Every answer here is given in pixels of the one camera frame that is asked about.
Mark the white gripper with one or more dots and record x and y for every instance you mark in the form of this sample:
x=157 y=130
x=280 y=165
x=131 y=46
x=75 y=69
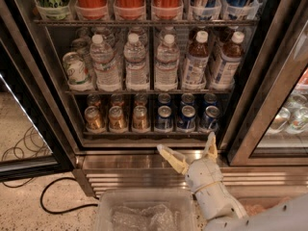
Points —
x=204 y=174

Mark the blue pepsi can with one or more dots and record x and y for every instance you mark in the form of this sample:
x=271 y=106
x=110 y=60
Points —
x=163 y=120
x=187 y=99
x=164 y=99
x=209 y=120
x=186 y=118
x=209 y=99

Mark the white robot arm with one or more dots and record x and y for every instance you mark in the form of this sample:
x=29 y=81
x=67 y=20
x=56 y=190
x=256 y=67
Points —
x=219 y=207

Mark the gold can front right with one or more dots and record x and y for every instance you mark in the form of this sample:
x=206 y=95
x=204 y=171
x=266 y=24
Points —
x=140 y=119

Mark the gold can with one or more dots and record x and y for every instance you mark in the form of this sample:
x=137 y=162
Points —
x=117 y=120
x=117 y=100
x=94 y=100
x=140 y=99
x=140 y=119
x=94 y=119

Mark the gold can back right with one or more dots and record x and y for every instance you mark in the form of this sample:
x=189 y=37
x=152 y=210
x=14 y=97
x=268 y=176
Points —
x=140 y=99

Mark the gold can front middle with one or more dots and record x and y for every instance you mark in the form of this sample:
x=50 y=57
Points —
x=117 y=120

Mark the gold can back middle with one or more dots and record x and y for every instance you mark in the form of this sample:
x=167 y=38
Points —
x=117 y=100

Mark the gold can front left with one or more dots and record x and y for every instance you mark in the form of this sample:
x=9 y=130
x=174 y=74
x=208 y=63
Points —
x=94 y=119

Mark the stainless steel fridge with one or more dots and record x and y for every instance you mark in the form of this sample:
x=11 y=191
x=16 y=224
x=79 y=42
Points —
x=252 y=161

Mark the gold can back left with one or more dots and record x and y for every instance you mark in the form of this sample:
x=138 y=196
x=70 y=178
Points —
x=94 y=100

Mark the green white soda can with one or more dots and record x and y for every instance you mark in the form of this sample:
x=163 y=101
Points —
x=75 y=69

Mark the open glass fridge door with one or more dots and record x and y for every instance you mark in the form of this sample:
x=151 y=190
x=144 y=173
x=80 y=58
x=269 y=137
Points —
x=20 y=83

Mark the red coca-cola can middle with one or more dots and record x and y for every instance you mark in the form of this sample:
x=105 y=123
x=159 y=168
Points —
x=129 y=9

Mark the clear plastic bin left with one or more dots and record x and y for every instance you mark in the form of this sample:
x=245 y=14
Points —
x=176 y=200

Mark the clear plastic bin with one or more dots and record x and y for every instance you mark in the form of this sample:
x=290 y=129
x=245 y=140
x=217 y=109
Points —
x=176 y=200
x=267 y=201

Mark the clear bubble wrap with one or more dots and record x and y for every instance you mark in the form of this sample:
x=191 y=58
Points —
x=154 y=218

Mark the clear plastic bin right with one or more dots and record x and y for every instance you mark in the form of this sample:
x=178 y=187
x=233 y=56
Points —
x=267 y=201

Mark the water bottle front right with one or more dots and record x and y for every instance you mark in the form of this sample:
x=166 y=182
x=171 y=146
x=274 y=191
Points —
x=166 y=64

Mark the water bottle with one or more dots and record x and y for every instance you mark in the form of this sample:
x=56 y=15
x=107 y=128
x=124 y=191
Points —
x=137 y=72
x=105 y=64
x=166 y=64

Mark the water bottle front middle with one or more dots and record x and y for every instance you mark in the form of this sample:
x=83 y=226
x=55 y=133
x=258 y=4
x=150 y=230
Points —
x=137 y=72

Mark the tea bottle front left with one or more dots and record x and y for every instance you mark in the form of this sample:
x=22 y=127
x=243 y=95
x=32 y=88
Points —
x=196 y=61

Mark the tea bottle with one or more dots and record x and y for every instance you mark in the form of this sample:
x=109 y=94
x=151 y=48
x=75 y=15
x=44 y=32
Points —
x=225 y=62
x=196 y=61

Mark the tea bottle front right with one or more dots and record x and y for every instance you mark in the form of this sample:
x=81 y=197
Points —
x=225 y=62

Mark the water bottle front left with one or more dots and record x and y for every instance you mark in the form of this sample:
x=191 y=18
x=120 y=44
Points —
x=105 y=64

